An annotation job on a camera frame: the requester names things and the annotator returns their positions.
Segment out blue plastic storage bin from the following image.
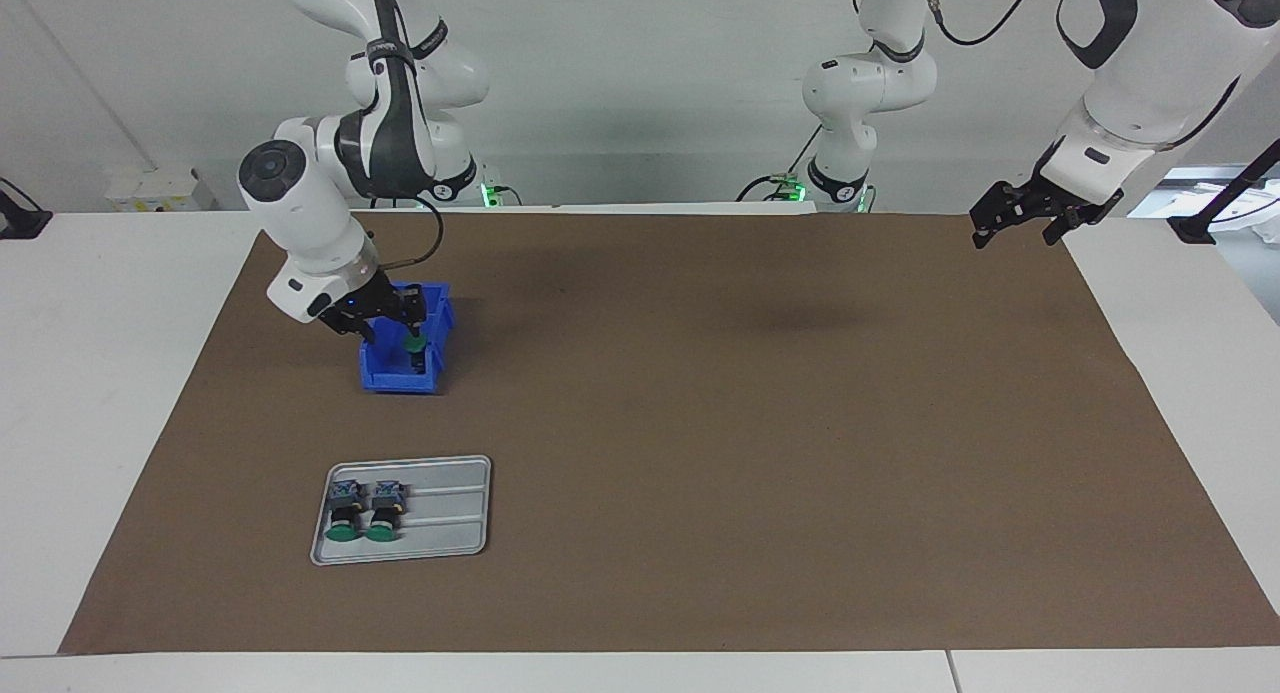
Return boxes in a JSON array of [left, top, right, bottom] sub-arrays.
[[358, 281, 456, 394]]

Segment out silver metal tray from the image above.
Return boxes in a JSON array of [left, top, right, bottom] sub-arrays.
[[309, 455, 493, 567]]

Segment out white yellow box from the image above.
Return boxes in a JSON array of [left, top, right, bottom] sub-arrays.
[[105, 168, 216, 212]]

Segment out brown table mat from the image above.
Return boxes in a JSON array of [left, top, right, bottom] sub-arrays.
[[58, 210, 1280, 656]]

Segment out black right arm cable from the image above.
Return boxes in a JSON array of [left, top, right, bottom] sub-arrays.
[[365, 0, 446, 274]]

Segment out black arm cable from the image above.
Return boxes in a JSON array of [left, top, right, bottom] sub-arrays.
[[365, 0, 446, 274], [850, 0, 1236, 164]]

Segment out black mount stand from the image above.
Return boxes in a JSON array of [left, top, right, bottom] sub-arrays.
[[1168, 138, 1280, 246]]

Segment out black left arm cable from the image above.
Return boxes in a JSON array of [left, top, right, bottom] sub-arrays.
[[850, 0, 1236, 164]]

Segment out black base cable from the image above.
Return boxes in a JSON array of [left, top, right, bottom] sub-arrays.
[[738, 123, 826, 202]]

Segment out black clamp mount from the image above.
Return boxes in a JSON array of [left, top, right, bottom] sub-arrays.
[[0, 178, 53, 240]]

